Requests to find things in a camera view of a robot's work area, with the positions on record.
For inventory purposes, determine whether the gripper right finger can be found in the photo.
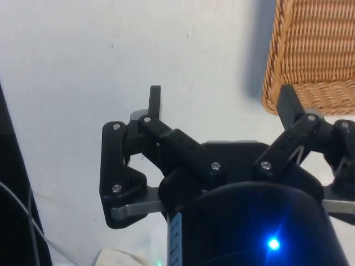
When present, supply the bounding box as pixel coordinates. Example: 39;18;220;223
251;84;355;195

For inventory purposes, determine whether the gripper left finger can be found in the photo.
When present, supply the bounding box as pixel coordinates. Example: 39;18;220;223
100;85;229;230

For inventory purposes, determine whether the rectangular wicker basket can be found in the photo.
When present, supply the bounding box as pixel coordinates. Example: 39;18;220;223
261;0;355;117

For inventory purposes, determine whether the grey cable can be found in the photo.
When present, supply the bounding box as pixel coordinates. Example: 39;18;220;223
27;190;39;266

